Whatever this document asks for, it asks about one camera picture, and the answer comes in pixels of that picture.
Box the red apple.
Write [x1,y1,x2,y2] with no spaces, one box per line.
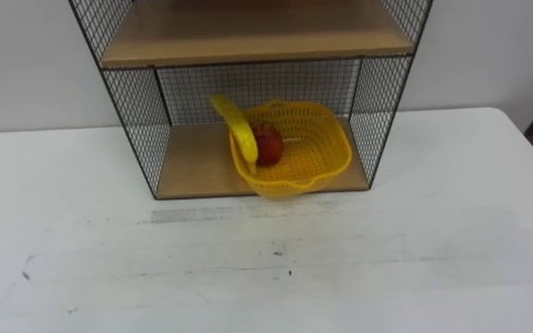
[250,120,285,168]

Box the yellow banana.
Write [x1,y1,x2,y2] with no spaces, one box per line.
[209,93,260,177]

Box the yellow plastic perforated basket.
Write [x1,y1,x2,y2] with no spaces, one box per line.
[228,98,353,201]

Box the white table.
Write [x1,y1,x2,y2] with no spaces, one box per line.
[0,106,533,333]

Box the black wire mesh wooden shelf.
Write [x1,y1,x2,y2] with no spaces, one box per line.
[67,0,435,202]

